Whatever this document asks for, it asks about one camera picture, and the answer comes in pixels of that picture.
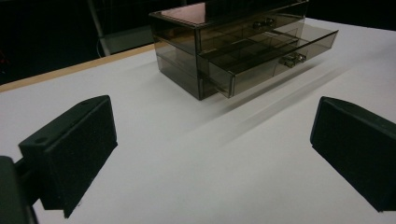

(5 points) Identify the smoky transparent closed drawer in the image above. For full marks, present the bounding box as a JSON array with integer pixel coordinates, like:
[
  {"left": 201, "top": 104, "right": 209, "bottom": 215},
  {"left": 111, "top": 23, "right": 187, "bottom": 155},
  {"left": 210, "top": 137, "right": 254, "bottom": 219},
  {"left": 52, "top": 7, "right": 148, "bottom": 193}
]
[{"left": 199, "top": 11, "right": 306, "bottom": 53}]

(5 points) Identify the smoky transparent drawer organizer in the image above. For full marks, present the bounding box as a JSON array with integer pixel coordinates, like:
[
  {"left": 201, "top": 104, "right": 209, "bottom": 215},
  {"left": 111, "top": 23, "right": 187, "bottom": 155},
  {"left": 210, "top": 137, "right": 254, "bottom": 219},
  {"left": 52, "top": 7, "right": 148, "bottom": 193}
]
[{"left": 148, "top": 0, "right": 310, "bottom": 102}]

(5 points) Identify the metal stand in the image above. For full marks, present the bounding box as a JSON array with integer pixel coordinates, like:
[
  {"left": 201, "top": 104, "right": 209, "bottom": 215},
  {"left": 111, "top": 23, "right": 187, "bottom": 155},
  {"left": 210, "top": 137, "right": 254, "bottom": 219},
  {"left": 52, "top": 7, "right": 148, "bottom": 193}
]
[{"left": 87, "top": 0, "right": 155, "bottom": 57}]

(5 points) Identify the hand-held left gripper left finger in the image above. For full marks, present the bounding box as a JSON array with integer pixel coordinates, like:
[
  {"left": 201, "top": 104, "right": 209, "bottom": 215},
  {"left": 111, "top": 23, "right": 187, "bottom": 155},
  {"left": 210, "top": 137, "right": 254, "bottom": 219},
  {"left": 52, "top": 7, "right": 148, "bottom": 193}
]
[{"left": 18, "top": 94, "right": 119, "bottom": 219}]

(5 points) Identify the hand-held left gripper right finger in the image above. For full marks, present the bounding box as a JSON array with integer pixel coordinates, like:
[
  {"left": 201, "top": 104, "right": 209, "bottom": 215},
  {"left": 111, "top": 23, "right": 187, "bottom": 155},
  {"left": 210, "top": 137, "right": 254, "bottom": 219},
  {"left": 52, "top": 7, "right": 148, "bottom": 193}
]
[{"left": 309, "top": 95, "right": 396, "bottom": 213}]

